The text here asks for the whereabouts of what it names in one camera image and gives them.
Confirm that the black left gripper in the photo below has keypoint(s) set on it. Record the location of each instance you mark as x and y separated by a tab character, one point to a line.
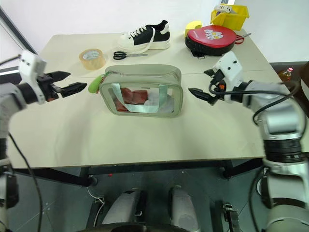
47	88

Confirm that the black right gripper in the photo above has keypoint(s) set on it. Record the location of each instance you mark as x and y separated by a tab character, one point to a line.
218	96

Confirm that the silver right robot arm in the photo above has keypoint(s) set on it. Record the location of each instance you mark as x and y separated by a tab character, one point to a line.
280	120

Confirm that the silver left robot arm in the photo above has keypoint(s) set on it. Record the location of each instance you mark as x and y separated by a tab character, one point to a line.
14	96

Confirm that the yellow plastic bin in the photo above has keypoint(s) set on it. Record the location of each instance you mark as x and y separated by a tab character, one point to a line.
234	20

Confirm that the green zipper pull tag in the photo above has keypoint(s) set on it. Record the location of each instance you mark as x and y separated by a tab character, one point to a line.
94	84

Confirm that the clear packing tape roll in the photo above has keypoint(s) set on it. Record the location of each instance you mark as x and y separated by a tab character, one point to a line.
93	63

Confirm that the red round punching pad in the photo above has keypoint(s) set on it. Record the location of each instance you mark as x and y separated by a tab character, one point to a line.
210	39

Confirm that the yellow tape roll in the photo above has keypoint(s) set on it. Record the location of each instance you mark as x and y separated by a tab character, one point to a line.
192	26

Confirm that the clear green toiletry bag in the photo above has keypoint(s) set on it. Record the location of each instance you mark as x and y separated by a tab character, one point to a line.
142	75

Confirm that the black and white sneaker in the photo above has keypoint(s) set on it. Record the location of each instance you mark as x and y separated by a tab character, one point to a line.
144	39

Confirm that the white gadget in bin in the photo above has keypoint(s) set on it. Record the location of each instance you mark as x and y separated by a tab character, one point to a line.
224	8

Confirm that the orange drink bottle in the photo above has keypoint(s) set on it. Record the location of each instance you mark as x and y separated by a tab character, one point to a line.
286	75

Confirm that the brown rounded object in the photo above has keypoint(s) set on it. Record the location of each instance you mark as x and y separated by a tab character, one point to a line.
304	82

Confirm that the silver right robot leg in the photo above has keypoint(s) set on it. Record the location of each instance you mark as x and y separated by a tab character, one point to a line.
182	207

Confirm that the silver robot leg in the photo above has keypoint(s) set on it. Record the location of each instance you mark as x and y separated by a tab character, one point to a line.
182	207
123	207

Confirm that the black floor stand foot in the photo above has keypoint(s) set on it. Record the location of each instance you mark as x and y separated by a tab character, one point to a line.
229	215
96	212

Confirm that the silver left robot leg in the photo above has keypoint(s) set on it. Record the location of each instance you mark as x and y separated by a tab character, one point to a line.
123	207

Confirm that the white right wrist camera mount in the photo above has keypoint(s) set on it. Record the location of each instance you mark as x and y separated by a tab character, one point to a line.
231	67

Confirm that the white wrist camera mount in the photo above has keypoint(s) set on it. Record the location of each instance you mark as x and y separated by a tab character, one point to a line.
29	63
231	67

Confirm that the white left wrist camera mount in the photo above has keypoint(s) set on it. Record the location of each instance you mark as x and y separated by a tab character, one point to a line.
29	63

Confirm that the dark metal wall bar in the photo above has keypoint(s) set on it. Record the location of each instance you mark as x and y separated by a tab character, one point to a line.
17	30

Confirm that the black metal table frame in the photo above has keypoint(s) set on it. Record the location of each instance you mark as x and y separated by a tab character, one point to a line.
154	166

